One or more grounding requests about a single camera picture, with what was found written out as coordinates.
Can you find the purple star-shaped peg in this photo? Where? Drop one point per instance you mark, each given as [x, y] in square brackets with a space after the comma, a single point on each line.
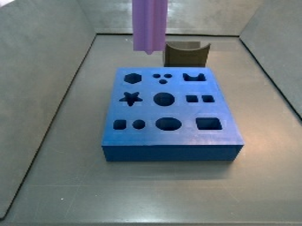
[149, 24]

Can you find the blue shape-sorting block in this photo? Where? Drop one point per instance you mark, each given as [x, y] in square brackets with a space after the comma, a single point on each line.
[169, 116]

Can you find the dark brown curved block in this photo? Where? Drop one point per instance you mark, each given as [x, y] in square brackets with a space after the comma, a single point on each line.
[185, 54]

